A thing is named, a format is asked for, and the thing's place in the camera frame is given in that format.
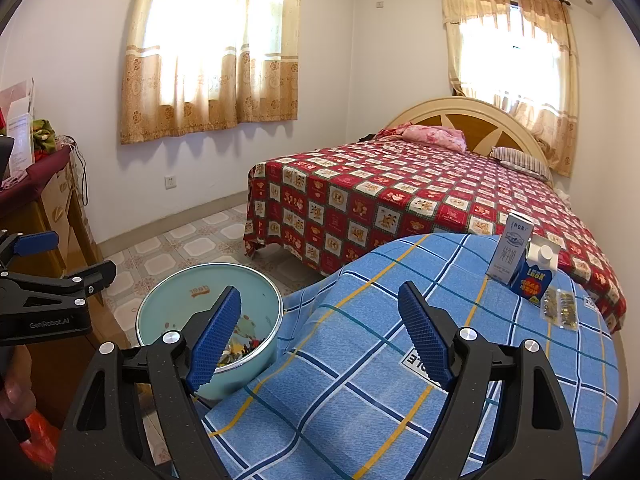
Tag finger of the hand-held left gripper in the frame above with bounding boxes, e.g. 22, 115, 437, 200
0, 230, 58, 268
0, 260, 117, 308

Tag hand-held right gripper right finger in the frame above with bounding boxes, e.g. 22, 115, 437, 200
397, 281, 585, 480

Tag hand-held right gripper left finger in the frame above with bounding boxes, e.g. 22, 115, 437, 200
52, 285, 243, 480

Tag teal round bin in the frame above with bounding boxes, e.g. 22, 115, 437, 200
136, 262, 285, 402

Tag person's left hand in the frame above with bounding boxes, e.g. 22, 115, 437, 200
0, 345, 38, 421

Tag cardboard boxes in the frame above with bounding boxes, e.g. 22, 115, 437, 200
0, 157, 131, 431

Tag maroon cabinet cloth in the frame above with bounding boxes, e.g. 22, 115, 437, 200
0, 150, 78, 211

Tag blue checked tablecloth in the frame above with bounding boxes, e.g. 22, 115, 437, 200
172, 232, 621, 480

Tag green and red clothes pile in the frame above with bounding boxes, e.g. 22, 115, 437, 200
32, 119, 63, 153

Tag white paper sheets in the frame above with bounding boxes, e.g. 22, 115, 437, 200
0, 78, 37, 171

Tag grey and white milk carton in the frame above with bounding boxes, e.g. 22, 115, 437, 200
486, 211, 532, 286

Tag blue drink carton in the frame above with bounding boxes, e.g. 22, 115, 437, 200
510, 242, 562, 308

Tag clear packet of dark pieces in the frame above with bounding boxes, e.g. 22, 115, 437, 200
540, 287, 581, 331

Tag red checked bedspread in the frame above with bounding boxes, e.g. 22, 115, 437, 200
244, 140, 628, 333

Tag striped pillow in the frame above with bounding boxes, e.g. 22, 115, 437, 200
490, 146, 553, 181

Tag pink pillow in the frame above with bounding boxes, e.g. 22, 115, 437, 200
375, 125, 468, 153

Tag cream wooden headboard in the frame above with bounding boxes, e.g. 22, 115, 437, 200
385, 97, 551, 166

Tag beige floral curtain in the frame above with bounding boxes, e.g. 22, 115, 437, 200
120, 0, 304, 146
440, 0, 581, 178

